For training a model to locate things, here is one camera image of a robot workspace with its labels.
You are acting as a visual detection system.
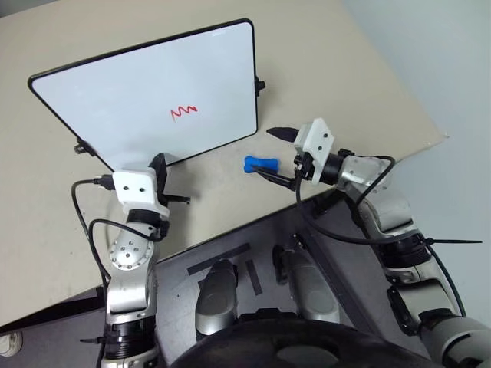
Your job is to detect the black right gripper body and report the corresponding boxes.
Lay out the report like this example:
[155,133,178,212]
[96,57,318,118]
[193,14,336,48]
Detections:
[293,150,315,182]

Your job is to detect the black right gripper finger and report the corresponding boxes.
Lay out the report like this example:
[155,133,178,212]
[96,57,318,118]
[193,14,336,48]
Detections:
[265,125,299,144]
[252,162,297,190]

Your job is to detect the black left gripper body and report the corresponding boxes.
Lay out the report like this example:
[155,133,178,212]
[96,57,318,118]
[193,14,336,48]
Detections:
[148,159,172,205]

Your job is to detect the blue bone-shaped eraser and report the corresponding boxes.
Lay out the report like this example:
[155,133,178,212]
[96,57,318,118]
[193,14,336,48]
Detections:
[243,155,282,174]

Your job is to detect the long grey floor tape strip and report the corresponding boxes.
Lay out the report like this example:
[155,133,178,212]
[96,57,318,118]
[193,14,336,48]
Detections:
[186,242,252,278]

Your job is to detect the short grey floor tape strip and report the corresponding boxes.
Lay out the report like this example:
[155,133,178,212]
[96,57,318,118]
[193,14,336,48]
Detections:
[245,259,265,297]

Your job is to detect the silver left robot foot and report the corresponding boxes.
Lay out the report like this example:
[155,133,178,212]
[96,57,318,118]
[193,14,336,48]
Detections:
[194,258,242,339]

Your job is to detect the silver robot foot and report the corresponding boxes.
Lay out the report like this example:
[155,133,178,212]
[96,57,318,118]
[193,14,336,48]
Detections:
[194,258,242,339]
[271,245,341,324]

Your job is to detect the silver right robot foot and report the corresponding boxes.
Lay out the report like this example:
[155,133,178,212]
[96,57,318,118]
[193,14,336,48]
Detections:
[271,245,341,324]

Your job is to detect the black robot torso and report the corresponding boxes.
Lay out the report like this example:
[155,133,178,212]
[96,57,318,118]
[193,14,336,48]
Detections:
[173,307,437,368]

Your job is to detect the white round floor object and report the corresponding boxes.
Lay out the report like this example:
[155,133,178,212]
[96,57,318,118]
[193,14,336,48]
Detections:
[0,331,23,357]

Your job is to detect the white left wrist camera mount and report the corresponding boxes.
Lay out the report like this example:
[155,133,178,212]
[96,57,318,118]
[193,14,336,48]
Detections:
[112,167,171,216]

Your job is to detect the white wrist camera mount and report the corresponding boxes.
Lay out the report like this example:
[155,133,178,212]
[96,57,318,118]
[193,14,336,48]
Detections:
[112,167,171,216]
[292,117,336,184]

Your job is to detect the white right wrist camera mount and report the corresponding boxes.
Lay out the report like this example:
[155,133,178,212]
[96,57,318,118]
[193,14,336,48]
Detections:
[292,117,336,184]

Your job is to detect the white board with black frame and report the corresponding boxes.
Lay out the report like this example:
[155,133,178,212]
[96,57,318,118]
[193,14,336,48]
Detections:
[28,18,259,173]

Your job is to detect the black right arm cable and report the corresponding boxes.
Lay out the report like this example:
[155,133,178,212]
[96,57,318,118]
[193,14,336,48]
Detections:
[292,155,397,245]

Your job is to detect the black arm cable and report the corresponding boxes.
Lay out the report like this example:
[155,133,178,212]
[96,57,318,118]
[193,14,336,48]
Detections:
[70,174,165,304]
[292,155,397,245]

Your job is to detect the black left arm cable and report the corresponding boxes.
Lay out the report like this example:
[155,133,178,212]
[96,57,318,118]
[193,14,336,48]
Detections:
[70,174,165,304]

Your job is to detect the dark table frame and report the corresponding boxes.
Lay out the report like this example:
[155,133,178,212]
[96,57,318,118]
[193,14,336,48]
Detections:
[0,286,107,335]

